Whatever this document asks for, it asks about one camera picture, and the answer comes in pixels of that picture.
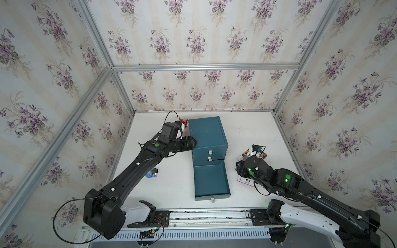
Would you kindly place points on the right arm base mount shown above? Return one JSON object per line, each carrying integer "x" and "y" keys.
{"x": 269, "y": 216}

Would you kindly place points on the magenta flower seed bag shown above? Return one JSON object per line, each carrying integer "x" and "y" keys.
{"x": 246, "y": 181}

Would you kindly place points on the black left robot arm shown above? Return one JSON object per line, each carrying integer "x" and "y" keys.
{"x": 103, "y": 208}

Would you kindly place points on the teal bottom drawer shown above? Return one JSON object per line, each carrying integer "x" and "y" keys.
{"x": 210, "y": 180}

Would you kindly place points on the white vented strip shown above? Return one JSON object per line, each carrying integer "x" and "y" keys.
{"x": 195, "y": 234}

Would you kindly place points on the aluminium front rail frame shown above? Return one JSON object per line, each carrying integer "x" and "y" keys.
{"x": 214, "y": 219}

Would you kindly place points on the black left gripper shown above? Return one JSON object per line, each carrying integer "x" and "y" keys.
{"x": 190, "y": 146}

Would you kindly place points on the orange marigold seed bag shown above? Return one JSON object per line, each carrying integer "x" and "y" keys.
{"x": 242, "y": 157}

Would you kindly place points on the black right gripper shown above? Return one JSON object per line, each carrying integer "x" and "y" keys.
{"x": 241, "y": 168}

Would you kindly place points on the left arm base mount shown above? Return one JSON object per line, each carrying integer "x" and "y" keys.
{"x": 145, "y": 214}

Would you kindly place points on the blue stapler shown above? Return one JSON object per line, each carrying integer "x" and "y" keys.
{"x": 152, "y": 173}

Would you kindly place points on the teal three-drawer cabinet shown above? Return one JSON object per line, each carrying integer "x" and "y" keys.
{"x": 210, "y": 135}

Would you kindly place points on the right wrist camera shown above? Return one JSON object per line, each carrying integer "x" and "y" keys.
{"x": 257, "y": 151}

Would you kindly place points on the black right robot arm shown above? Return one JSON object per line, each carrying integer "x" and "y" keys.
{"x": 351, "y": 227}

